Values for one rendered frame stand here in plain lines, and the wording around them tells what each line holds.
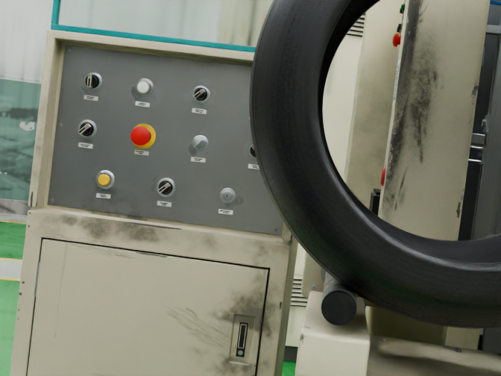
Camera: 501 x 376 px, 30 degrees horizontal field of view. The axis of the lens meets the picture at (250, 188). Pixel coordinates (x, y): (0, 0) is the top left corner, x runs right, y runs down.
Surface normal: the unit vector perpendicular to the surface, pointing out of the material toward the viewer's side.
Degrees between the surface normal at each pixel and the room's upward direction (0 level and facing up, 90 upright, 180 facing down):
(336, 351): 90
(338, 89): 90
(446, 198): 90
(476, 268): 101
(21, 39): 90
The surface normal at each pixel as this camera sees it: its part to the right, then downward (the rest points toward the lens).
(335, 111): 0.22, 0.08
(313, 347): -0.10, 0.04
